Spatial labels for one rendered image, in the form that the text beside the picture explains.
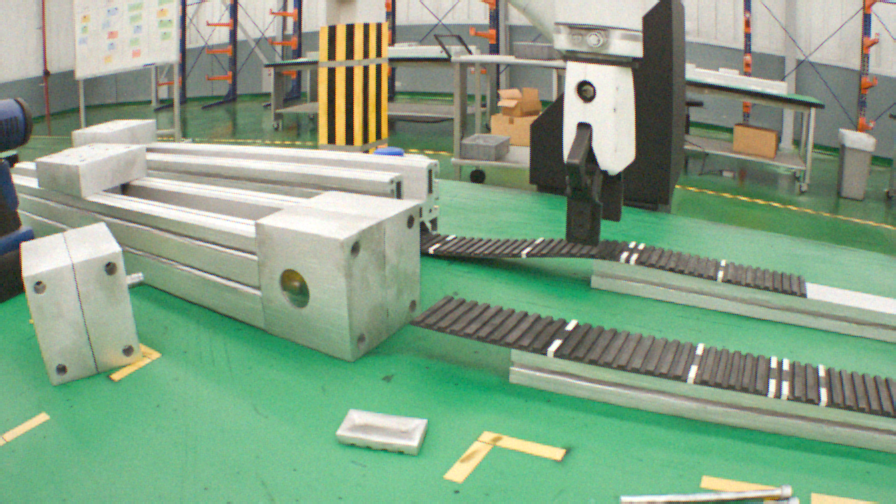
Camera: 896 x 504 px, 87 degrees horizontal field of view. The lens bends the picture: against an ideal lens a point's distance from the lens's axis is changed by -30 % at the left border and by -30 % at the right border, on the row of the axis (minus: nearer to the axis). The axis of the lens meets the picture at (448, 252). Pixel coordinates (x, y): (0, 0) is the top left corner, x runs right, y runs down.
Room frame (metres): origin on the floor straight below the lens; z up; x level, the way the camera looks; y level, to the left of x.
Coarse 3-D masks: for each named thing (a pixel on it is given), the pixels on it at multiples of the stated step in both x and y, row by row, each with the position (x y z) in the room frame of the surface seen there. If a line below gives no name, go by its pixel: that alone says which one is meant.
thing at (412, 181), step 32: (160, 160) 0.82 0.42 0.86; (192, 160) 0.78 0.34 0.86; (224, 160) 0.76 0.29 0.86; (256, 160) 0.75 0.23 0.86; (288, 160) 0.78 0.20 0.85; (320, 160) 0.76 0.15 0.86; (352, 160) 0.73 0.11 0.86; (384, 160) 0.71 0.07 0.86; (416, 160) 0.71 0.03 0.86; (288, 192) 0.69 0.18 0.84; (320, 192) 0.66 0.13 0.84; (352, 192) 0.66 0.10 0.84; (384, 192) 0.62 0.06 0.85; (416, 192) 0.69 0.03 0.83
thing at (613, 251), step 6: (612, 240) 0.59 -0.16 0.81; (612, 246) 0.57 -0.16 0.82; (618, 246) 0.57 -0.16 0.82; (624, 246) 0.57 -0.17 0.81; (606, 252) 0.55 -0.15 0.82; (612, 252) 0.56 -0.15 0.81; (618, 252) 0.55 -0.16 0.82; (600, 258) 0.54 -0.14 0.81; (606, 258) 0.54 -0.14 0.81; (612, 258) 0.54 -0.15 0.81
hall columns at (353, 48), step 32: (352, 0) 3.99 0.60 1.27; (384, 0) 4.05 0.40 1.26; (320, 32) 3.92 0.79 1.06; (352, 32) 3.80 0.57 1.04; (384, 32) 4.02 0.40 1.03; (320, 64) 3.91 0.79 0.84; (352, 64) 3.80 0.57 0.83; (384, 64) 4.02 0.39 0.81; (320, 96) 3.91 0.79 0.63; (352, 96) 3.80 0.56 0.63; (384, 96) 4.02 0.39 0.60; (320, 128) 3.91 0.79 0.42; (352, 128) 3.80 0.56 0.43; (384, 128) 4.02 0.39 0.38
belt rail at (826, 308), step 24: (600, 264) 0.55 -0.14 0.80; (624, 264) 0.54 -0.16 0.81; (600, 288) 0.55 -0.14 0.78; (624, 288) 0.54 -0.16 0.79; (648, 288) 0.52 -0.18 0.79; (672, 288) 0.52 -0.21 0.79; (696, 288) 0.50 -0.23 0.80; (720, 288) 0.49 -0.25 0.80; (744, 288) 0.48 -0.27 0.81; (816, 288) 0.46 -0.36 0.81; (744, 312) 0.47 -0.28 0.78; (768, 312) 0.46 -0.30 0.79; (792, 312) 0.45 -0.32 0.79; (816, 312) 0.44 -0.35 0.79; (840, 312) 0.42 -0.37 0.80; (864, 312) 0.41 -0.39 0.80; (888, 312) 0.40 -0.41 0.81; (864, 336) 0.41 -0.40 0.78; (888, 336) 0.40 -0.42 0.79
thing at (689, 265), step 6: (684, 258) 0.53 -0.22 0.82; (690, 258) 0.54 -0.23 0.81; (696, 258) 0.53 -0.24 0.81; (684, 264) 0.52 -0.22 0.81; (690, 264) 0.52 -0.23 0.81; (696, 264) 0.52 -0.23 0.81; (678, 270) 0.51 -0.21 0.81; (684, 270) 0.51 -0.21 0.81; (690, 270) 0.50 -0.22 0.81; (696, 270) 0.51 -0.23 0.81
